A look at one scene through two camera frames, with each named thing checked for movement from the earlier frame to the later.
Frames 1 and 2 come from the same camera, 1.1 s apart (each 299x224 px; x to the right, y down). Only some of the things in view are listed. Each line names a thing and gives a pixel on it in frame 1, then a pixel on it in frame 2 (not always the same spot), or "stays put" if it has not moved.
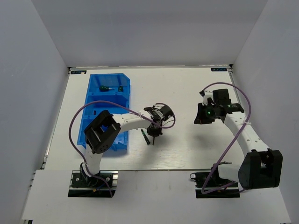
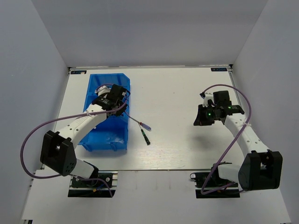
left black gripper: (156, 133) -> (121, 110)
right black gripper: (200, 118) stays put
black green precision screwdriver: (147, 141) stays put
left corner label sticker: (78, 72) stays put
